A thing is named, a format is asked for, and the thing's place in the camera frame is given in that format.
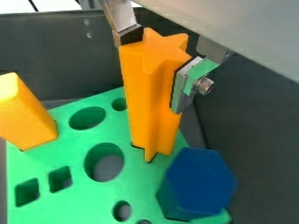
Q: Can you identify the orange star prism block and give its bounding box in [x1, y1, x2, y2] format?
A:
[119, 28, 191, 161]

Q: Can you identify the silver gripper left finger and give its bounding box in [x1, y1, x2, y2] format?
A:
[99, 0, 143, 47]

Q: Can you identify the green foam shape-sorter board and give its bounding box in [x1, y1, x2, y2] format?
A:
[6, 88, 232, 224]

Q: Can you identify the blue hexagonal prism block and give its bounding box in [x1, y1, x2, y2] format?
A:
[157, 147, 238, 221]

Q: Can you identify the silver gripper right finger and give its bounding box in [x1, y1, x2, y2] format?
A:
[171, 36, 234, 115]

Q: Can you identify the yellow square prism block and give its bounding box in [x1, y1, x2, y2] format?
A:
[0, 73, 59, 151]

